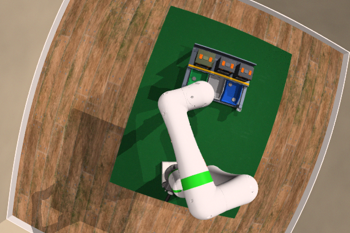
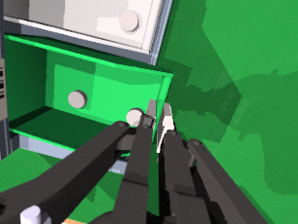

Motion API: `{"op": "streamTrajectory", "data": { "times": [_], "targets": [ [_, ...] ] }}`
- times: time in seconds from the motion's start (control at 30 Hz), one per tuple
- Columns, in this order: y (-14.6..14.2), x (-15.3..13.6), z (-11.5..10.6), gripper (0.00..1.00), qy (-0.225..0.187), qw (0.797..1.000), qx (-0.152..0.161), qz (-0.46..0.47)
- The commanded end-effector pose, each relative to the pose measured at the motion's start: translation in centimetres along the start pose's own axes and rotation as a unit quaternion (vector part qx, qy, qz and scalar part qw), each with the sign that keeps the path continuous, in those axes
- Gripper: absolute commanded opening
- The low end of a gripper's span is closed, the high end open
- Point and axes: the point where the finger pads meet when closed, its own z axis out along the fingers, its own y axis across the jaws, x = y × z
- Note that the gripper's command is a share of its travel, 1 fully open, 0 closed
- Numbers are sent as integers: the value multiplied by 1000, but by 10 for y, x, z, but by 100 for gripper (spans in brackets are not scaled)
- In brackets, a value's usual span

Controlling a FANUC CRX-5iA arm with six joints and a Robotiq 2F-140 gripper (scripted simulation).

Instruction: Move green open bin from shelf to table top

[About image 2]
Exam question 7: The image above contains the white round disc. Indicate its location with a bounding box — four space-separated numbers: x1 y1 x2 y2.
127 107 144 127
119 10 139 31

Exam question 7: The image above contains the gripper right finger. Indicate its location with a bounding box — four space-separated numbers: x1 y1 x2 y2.
156 103 268 224

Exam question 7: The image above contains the grey storage bin shelf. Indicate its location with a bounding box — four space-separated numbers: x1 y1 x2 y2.
0 0 172 174

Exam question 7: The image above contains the grey metal disc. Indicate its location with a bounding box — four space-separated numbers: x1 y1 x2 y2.
68 90 88 108

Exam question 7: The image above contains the green bin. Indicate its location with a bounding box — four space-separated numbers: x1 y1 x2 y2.
4 32 170 151

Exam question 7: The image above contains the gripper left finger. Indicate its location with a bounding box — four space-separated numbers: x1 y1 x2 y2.
0 98 156 224

